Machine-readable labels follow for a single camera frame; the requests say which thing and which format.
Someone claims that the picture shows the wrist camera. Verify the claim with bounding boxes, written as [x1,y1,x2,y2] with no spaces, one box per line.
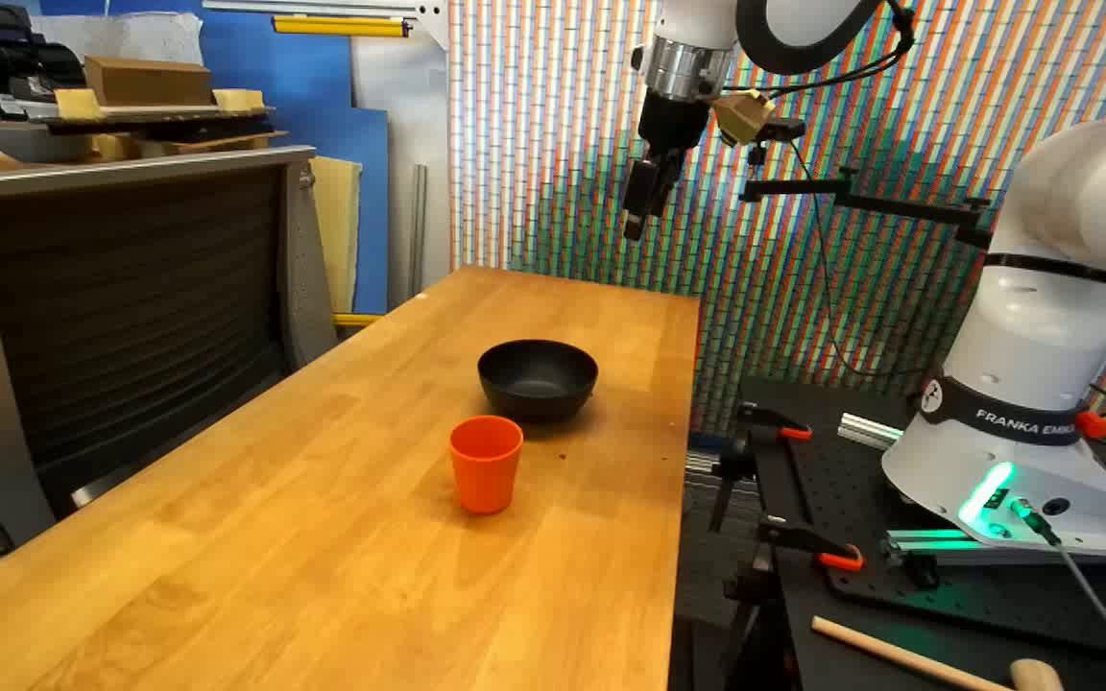
[712,90,777,148]

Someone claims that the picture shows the orange cup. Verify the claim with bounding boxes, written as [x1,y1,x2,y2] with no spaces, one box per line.
[448,415,525,516]

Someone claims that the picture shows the grey bowl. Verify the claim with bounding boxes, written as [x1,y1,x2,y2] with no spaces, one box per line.
[0,120,95,165]

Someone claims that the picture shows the white panel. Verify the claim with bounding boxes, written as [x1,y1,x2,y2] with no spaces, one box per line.
[349,0,454,310]

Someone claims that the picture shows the silver aluminium profile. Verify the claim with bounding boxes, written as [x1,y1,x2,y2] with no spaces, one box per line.
[837,412,905,451]

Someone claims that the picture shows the yellow foam sheet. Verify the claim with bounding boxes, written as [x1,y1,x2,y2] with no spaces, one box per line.
[310,155,364,315]

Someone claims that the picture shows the black clamp with orange handle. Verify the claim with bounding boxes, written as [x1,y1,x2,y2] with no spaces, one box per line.
[724,516,867,691]
[707,401,815,535]

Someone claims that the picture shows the striped colourful backdrop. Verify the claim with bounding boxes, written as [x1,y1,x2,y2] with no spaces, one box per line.
[446,0,1106,438]

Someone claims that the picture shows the black machine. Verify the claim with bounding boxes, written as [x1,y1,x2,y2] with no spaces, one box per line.
[0,3,89,99]

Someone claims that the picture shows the grey roller shutter cabinet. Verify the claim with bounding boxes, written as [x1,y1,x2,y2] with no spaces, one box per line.
[0,145,340,550]

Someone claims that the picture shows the blue board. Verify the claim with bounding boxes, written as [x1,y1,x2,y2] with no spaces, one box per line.
[38,0,391,318]

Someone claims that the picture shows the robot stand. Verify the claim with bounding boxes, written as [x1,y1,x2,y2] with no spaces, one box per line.
[673,374,1106,691]

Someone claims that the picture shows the yellow bar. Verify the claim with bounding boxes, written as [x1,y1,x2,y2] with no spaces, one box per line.
[271,15,414,39]

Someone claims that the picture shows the wooden mallet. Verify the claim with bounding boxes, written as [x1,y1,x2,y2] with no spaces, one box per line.
[809,615,1065,691]

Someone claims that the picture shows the grey cable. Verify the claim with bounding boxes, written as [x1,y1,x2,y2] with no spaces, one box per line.
[1012,497,1106,684]

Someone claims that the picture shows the black tray with foam blocks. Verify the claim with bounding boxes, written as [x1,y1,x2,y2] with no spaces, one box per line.
[42,87,277,145]

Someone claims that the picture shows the black bowl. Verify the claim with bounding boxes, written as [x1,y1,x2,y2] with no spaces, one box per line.
[476,339,600,422]

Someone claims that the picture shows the cardboard box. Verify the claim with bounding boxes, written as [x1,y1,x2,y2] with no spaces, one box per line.
[83,55,219,107]

